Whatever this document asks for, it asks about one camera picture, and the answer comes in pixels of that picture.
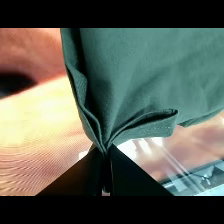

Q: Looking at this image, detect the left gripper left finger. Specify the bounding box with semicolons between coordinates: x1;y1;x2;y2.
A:
37;146;105;197

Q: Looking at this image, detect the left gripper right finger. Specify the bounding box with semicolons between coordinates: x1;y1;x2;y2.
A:
107;143;174;197

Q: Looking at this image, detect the silver frame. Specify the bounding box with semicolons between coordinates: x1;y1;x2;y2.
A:
161;159;224;197

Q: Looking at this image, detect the dark green shirt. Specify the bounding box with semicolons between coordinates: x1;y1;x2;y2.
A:
60;28;224;155

